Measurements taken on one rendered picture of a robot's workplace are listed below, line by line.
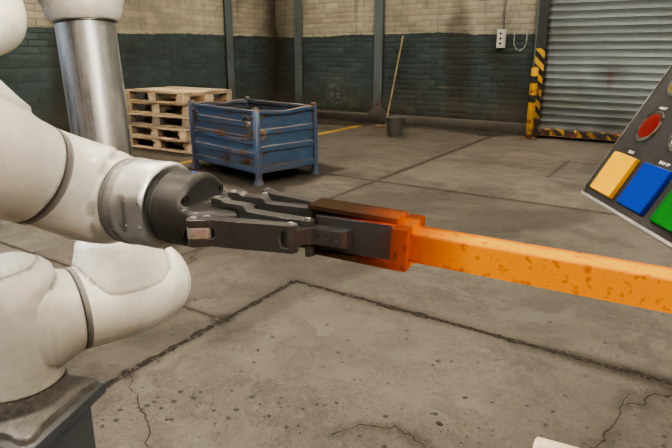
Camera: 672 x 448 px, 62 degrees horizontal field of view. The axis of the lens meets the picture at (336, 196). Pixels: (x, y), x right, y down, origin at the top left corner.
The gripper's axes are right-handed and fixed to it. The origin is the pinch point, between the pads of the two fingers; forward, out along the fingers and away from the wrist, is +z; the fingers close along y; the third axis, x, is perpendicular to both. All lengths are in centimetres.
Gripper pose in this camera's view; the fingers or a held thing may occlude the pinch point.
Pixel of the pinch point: (359, 232)
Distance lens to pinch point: 47.5
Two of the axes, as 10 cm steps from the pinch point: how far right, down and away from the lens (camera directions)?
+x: -0.1, -9.7, -2.5
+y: -4.4, 2.3, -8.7
